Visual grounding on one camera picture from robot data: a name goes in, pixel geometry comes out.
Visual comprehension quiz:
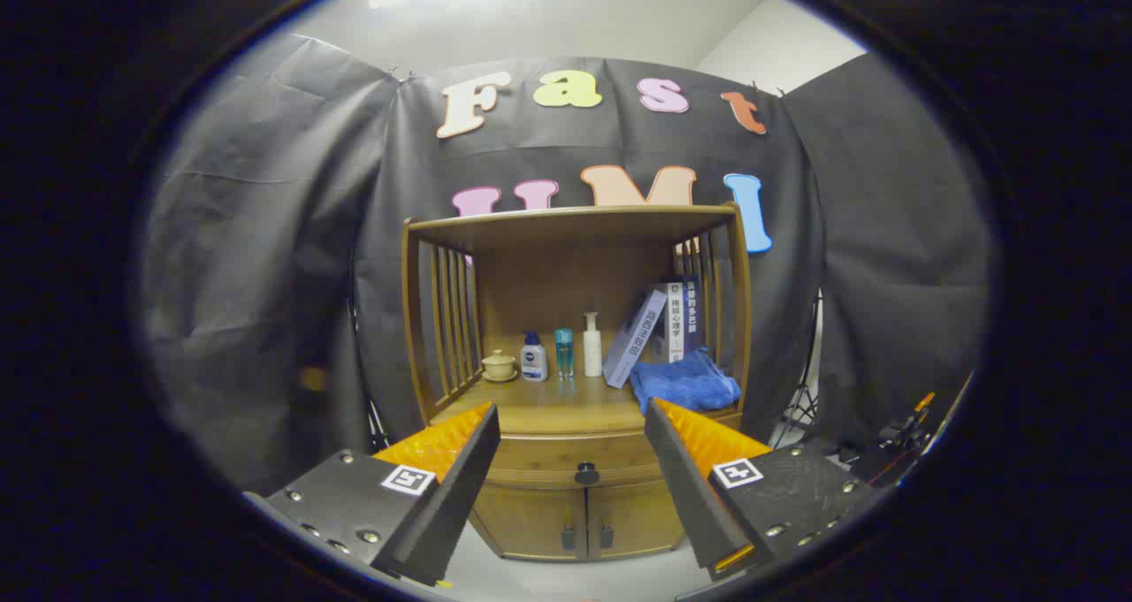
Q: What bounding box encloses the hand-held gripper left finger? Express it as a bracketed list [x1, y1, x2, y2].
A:
[243, 401, 501, 587]

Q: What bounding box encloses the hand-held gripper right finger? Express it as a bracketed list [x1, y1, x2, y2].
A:
[644, 397, 888, 583]

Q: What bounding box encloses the wooden drawer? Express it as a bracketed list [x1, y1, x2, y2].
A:
[482, 431, 666, 490]

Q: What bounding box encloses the wooden cabinet door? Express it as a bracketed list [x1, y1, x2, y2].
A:
[586, 483, 686, 557]
[469, 485, 587, 560]

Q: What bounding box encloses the wooden countertop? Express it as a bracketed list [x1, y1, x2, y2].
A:
[431, 368, 742, 437]

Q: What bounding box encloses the wooden cabinet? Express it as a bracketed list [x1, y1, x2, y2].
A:
[402, 202, 754, 562]

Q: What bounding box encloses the blue towel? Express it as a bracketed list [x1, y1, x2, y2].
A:
[630, 347, 742, 415]

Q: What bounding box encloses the black tripod stand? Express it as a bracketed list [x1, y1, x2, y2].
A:
[769, 293, 828, 448]

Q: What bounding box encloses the white bottle with blue cap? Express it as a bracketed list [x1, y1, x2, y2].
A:
[521, 331, 548, 383]

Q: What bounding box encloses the white spine book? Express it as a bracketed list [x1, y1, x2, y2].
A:
[665, 282, 686, 363]

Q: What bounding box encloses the dark blue book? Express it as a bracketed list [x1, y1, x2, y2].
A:
[683, 275, 708, 355]

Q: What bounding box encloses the black and orange clamp device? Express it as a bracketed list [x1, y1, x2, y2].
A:
[871, 392, 938, 461]

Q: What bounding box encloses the black backdrop cloth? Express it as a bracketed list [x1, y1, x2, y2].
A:
[141, 32, 991, 497]

